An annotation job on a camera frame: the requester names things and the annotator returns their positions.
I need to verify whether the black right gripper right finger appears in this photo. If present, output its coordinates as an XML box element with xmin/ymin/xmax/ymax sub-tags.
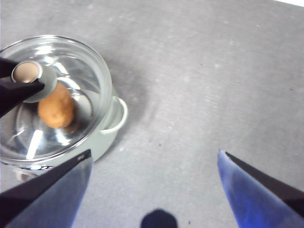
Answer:
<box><xmin>218</xmin><ymin>149</ymin><xmax>304</xmax><ymax>228</ymax></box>

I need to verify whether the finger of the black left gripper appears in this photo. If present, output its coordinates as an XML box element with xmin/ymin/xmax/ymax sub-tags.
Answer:
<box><xmin>0</xmin><ymin>77</ymin><xmax>46</xmax><ymax>119</ymax></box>
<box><xmin>0</xmin><ymin>58</ymin><xmax>19</xmax><ymax>79</ymax></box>

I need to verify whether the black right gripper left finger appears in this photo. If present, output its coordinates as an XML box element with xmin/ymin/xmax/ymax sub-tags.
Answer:
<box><xmin>0</xmin><ymin>149</ymin><xmax>93</xmax><ymax>228</ymax></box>

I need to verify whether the brown potato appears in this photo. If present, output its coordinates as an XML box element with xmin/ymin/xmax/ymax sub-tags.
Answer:
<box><xmin>38</xmin><ymin>82</ymin><xmax>76</xmax><ymax>129</ymax></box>

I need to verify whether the glass lid with green knob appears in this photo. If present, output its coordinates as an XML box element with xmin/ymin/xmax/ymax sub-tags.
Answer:
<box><xmin>0</xmin><ymin>35</ymin><xmax>113</xmax><ymax>164</ymax></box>

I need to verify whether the pale green electric pot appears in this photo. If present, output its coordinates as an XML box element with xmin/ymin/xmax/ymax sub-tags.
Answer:
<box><xmin>0</xmin><ymin>88</ymin><xmax>129</xmax><ymax>183</ymax></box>

